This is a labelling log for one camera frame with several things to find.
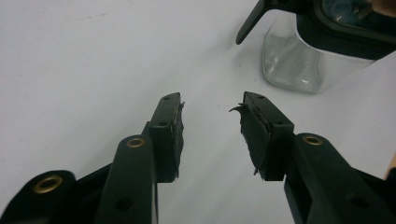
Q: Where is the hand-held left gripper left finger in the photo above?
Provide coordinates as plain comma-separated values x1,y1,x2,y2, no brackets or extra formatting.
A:
92,91,186,224

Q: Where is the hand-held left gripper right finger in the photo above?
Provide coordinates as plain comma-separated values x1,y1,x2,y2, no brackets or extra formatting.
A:
229,91,396,224

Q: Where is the clear container with black lid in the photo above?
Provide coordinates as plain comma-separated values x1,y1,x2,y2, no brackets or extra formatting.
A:
235,0,396,94

